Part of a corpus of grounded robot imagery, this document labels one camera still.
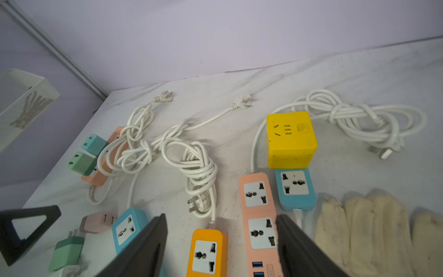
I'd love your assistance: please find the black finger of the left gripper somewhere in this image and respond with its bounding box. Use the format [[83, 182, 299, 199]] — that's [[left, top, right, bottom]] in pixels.
[[0, 205, 62, 267]]

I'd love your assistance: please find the yellow cube socket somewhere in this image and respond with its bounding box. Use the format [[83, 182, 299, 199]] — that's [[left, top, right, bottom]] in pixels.
[[266, 111, 318, 169]]

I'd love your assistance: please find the pink power strip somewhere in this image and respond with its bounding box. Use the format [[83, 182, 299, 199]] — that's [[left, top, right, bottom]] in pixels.
[[80, 126, 129, 188], [239, 173, 283, 277]]

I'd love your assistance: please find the pink power strip right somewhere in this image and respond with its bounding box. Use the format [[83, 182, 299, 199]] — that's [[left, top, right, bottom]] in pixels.
[[239, 173, 283, 277]]

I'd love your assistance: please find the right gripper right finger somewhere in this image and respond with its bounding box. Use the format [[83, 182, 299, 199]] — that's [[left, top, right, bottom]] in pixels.
[[276, 215, 347, 277]]

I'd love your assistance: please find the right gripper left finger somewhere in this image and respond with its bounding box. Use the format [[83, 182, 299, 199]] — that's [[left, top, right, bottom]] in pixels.
[[97, 214, 168, 277]]

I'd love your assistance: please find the small blue power strip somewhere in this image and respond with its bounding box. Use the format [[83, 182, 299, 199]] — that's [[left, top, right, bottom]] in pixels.
[[275, 169, 317, 212]]

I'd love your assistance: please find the green charger plug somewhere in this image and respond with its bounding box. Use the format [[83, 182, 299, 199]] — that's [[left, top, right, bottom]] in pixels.
[[48, 229, 84, 272], [67, 152, 97, 176]]

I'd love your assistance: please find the beige work glove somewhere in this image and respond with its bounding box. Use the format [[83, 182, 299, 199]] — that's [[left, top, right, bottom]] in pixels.
[[314, 193, 443, 277]]

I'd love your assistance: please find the teal charger plug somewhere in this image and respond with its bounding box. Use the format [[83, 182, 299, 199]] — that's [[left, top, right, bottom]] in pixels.
[[81, 134, 109, 157]]

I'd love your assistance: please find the pink power strip left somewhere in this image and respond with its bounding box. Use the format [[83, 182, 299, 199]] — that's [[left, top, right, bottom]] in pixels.
[[80, 126, 129, 188]]

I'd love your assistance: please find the orange power strip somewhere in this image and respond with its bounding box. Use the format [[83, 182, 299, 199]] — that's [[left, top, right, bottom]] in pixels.
[[186, 229, 228, 277]]

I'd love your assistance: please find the white tangled cable back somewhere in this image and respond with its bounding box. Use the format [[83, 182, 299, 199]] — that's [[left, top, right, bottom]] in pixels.
[[86, 88, 428, 229]]

